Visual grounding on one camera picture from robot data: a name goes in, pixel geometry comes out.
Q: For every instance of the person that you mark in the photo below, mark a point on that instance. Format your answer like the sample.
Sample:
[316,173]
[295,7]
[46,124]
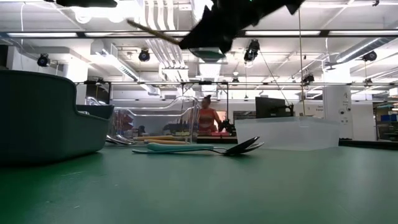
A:
[207,119]

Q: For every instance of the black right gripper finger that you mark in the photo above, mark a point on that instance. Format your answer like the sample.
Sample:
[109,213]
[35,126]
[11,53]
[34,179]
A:
[211,34]

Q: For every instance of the white pillar with signs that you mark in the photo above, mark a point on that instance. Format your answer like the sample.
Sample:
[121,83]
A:
[337,99]

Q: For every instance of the translucent white plastic bin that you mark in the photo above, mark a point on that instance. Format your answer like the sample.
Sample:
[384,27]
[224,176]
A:
[289,133]

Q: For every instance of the black computer monitor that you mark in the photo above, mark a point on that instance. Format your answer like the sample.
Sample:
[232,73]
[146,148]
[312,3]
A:
[269,108]

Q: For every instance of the clear plastic bin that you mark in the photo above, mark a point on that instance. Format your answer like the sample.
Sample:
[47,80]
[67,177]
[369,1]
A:
[155,121]

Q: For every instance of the silver ceiling duct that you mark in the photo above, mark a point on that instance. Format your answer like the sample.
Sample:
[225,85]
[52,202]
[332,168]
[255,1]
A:
[211,71]

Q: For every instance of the black ceiling camera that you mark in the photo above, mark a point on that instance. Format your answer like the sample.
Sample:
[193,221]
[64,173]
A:
[308,78]
[252,51]
[370,56]
[43,59]
[144,55]

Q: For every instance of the green table mat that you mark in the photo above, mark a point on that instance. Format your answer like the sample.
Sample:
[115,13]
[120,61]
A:
[248,193]

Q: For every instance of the shelf with blue bins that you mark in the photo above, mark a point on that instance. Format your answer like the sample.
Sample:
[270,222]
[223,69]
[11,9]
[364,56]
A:
[387,118]

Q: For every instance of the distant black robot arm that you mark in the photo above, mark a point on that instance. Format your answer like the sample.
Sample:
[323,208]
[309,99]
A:
[227,126]

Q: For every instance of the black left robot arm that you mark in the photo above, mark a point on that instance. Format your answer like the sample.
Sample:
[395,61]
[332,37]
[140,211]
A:
[87,2]

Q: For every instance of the grey-blue plastic bin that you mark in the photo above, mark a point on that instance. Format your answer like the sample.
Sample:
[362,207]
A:
[37,118]

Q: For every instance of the black overhead light bar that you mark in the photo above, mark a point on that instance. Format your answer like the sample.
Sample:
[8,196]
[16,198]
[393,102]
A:
[325,33]

